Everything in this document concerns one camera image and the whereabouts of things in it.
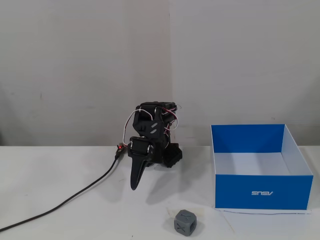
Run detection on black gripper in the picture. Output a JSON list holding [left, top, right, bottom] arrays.
[[126, 136, 166, 192]]

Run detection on gray block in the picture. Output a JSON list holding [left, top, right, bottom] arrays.
[[172, 209, 198, 238]]

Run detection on blue and white box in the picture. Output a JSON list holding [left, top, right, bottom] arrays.
[[210, 123, 314, 210]]

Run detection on black cable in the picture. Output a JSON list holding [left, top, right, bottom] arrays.
[[0, 151, 121, 232]]

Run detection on white and red arm wires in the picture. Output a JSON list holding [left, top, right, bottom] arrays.
[[122, 104, 180, 146]]

